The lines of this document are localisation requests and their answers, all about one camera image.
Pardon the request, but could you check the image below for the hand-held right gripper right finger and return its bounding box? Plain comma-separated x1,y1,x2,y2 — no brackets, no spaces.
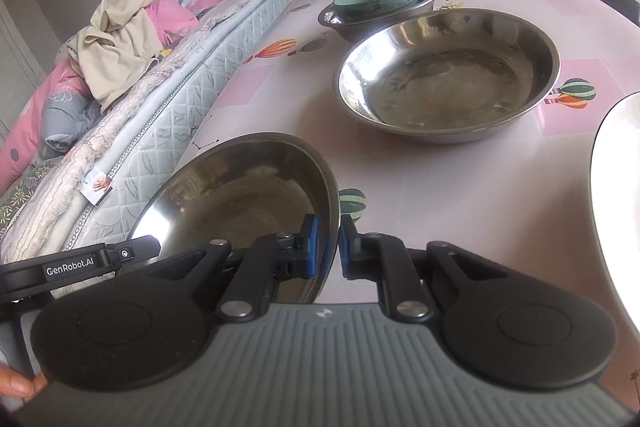
338,213,508,324

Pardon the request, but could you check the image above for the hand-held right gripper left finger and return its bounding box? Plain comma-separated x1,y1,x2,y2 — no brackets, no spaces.
142,213,322,324

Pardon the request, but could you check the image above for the medium shallow steel bowl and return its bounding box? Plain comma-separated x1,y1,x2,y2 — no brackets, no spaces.
127,132,342,306

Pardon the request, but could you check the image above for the large steel bowl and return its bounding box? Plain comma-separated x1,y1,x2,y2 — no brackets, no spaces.
332,8,562,144

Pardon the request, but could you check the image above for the small steel bowl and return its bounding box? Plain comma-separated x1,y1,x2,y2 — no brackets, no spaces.
318,0,443,44

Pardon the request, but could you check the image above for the white printed plate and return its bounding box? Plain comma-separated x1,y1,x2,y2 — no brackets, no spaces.
590,91,640,338

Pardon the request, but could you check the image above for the person's left hand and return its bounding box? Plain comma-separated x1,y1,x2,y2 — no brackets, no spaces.
0,366,48,399

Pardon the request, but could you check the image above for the green leaf print sheet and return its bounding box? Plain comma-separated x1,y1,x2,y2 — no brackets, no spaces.
0,156,63,240

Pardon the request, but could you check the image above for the mattress label tag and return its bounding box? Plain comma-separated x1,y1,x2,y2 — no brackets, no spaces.
80,167,115,206

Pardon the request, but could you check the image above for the pink patterned tablecloth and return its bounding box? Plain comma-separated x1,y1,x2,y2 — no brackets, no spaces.
190,0,640,403

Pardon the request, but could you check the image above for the white quilted mattress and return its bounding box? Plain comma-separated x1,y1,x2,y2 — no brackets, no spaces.
0,0,321,303

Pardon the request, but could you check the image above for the beige garment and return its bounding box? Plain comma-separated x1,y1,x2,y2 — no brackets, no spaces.
67,0,161,115

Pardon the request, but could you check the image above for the pile of clothes and bedding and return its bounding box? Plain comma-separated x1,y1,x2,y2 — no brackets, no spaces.
0,0,201,192

